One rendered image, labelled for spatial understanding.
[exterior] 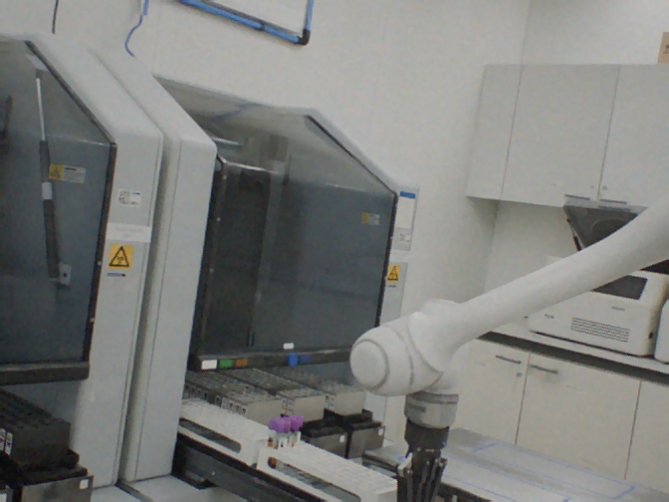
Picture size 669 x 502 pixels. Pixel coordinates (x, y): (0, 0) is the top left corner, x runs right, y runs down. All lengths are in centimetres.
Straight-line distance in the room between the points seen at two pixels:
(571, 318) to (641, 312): 31
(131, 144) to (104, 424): 54
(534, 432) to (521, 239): 120
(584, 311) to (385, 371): 266
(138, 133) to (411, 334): 68
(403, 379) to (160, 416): 68
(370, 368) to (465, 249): 337
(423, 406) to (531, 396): 256
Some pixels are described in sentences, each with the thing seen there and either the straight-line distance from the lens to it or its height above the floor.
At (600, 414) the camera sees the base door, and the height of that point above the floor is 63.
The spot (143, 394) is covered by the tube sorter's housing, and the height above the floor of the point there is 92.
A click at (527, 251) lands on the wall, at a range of 470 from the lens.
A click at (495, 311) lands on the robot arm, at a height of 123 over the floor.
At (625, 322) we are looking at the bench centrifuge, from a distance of 378.
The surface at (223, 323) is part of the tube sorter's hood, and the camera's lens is 182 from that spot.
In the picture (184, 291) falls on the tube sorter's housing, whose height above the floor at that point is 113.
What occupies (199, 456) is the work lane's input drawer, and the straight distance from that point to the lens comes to 181.
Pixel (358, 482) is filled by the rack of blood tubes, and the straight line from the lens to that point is 156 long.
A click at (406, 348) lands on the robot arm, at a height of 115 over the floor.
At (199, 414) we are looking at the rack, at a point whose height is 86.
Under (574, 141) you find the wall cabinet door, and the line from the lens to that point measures 426.
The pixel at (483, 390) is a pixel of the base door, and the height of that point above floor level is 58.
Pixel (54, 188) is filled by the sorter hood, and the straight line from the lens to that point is 154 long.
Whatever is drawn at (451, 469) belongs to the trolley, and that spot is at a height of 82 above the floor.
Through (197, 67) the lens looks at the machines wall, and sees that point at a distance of 315.
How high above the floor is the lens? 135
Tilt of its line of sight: 3 degrees down
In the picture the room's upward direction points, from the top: 8 degrees clockwise
